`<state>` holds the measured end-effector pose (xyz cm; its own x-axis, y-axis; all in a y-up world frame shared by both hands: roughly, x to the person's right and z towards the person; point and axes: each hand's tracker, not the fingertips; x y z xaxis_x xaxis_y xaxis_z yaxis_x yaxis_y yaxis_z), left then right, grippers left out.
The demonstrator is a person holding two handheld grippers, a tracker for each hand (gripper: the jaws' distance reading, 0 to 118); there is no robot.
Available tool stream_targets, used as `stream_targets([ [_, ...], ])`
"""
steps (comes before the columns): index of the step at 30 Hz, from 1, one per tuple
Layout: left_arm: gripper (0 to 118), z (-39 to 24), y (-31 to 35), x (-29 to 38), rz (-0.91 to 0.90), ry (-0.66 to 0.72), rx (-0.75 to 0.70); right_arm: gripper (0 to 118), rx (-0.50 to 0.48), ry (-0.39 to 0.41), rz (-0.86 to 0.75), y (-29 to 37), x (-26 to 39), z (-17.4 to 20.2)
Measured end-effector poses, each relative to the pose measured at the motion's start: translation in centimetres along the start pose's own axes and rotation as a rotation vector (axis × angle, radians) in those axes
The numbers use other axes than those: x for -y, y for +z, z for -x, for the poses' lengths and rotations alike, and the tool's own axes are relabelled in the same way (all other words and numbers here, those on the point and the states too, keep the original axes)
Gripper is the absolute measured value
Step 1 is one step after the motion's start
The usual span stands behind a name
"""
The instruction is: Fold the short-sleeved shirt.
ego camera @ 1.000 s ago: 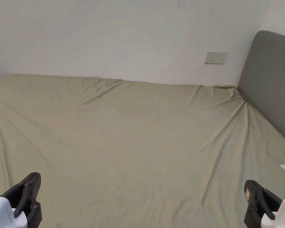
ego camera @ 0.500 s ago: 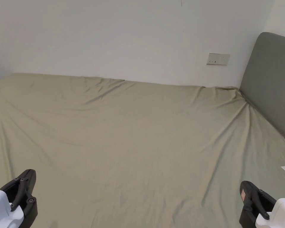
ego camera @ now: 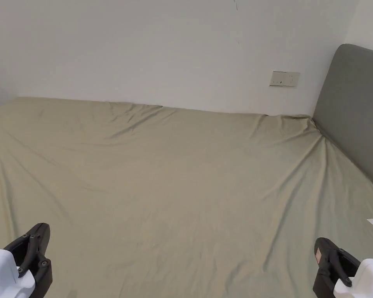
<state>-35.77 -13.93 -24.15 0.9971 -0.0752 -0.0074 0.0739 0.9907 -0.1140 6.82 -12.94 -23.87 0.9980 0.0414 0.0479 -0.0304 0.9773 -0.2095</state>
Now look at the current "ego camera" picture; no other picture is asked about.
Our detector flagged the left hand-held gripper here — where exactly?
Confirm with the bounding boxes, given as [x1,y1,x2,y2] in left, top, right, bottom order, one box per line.
[0,222,53,298]

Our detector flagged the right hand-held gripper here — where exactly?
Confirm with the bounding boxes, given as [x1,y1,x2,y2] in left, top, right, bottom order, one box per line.
[312,237,373,298]

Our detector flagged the bed with beige sheet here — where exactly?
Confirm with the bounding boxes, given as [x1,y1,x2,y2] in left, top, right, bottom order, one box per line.
[0,96,373,298]

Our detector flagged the grey padded headboard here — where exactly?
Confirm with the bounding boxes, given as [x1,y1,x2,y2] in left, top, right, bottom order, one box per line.
[311,43,373,191]

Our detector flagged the white wall socket plate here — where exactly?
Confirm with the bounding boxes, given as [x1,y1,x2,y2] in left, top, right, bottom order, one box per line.
[269,71,301,88]

